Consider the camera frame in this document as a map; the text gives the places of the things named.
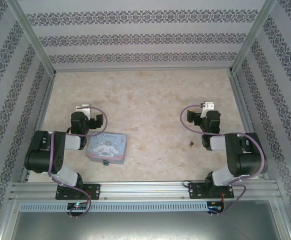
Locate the cartoon print tin box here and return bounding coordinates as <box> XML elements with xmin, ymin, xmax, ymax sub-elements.
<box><xmin>86</xmin><ymin>132</ymin><xmax>128</xmax><ymax>167</ymax></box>

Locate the grey metal sheet panel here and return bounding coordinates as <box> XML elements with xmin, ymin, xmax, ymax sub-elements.
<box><xmin>0</xmin><ymin>196</ymin><xmax>291</xmax><ymax>240</ymax></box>

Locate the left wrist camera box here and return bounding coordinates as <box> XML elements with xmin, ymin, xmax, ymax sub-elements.
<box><xmin>75</xmin><ymin>104</ymin><xmax>92</xmax><ymax>118</ymax></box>

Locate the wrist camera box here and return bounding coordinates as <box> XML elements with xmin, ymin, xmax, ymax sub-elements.
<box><xmin>201</xmin><ymin>100</ymin><xmax>215</xmax><ymax>111</ymax></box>
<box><xmin>75</xmin><ymin>104</ymin><xmax>92</xmax><ymax>118</ymax></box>

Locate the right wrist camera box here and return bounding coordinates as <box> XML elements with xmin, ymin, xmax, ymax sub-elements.
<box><xmin>201</xmin><ymin>100</ymin><xmax>215</xmax><ymax>111</ymax></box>

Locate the aluminium side rail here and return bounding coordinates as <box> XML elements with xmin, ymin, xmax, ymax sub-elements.
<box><xmin>229</xmin><ymin>73</ymin><xmax>271</xmax><ymax>180</ymax></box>
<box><xmin>18</xmin><ymin>74</ymin><xmax>57</xmax><ymax>183</ymax></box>

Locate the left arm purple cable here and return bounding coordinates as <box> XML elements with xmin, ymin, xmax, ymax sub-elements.
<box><xmin>47</xmin><ymin>105</ymin><xmax>109</xmax><ymax>219</ymax></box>

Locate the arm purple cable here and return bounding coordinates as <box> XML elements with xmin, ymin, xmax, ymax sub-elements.
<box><xmin>47</xmin><ymin>105</ymin><xmax>109</xmax><ymax>219</ymax></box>
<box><xmin>180</xmin><ymin>104</ymin><xmax>267</xmax><ymax>216</ymax></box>

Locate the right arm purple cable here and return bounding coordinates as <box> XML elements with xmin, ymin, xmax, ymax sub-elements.
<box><xmin>180</xmin><ymin>104</ymin><xmax>267</xmax><ymax>216</ymax></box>

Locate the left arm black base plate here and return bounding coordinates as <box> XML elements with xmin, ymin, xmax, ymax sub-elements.
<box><xmin>55</xmin><ymin>183</ymin><xmax>102</xmax><ymax>201</ymax></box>

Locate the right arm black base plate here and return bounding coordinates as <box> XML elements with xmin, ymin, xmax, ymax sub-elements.
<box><xmin>188</xmin><ymin>182</ymin><xmax>235</xmax><ymax>200</ymax></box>

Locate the aluminium mounting rail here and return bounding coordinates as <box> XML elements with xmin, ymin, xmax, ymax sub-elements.
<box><xmin>9</xmin><ymin>181</ymin><xmax>283</xmax><ymax>201</ymax></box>

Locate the slotted grey cable duct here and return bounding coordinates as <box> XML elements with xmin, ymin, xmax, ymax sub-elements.
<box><xmin>18</xmin><ymin>200</ymin><xmax>209</xmax><ymax>213</ymax></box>

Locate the aluminium frame post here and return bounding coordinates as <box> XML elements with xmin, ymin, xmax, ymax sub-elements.
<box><xmin>228</xmin><ymin>0</ymin><xmax>278</xmax><ymax>75</ymax></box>
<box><xmin>6</xmin><ymin>0</ymin><xmax>57</xmax><ymax>77</ymax></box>

